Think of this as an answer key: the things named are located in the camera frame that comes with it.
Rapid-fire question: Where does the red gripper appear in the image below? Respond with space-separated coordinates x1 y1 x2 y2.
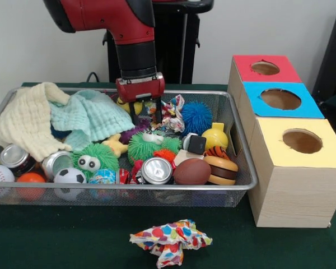
116 72 166 126

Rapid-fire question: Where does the polka dot cloth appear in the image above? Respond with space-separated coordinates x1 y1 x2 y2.
144 94 185 134
129 219 213 269

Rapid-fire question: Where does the teal knitted cloth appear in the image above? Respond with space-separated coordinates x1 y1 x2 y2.
49 89 136 152

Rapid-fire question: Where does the cream knitted cloth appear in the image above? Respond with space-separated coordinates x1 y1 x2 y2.
0 82 73 163

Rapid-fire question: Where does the shallow clear mesh bin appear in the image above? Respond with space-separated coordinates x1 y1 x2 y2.
0 86 259 208

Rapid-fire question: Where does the wooden box with three holes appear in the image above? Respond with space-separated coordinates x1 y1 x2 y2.
227 54 336 228

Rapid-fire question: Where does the yellow smiley ball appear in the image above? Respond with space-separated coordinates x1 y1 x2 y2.
116 96 143 115

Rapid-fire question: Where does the small green spiky ball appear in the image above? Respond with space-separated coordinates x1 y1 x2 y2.
128 129 183 166

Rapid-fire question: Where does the small blue spiky ball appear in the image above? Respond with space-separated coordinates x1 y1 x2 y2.
181 101 213 135

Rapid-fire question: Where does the green spiky ball with eyes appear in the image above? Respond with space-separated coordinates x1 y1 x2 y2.
71 142 119 180

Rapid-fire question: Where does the brown toy football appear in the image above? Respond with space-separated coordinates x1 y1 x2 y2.
172 158 212 185

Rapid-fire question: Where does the wooden burger toy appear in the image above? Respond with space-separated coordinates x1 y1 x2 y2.
203 155 239 186

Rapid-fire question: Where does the black and white soccer ball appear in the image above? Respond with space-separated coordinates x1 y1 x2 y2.
53 167 87 201

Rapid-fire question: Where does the black upright panel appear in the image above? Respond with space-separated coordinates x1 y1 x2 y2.
311 4 336 99

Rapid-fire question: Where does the black looped cable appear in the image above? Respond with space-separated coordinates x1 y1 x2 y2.
85 71 110 84

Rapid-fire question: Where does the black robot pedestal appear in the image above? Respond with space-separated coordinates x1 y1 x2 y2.
102 0 215 84

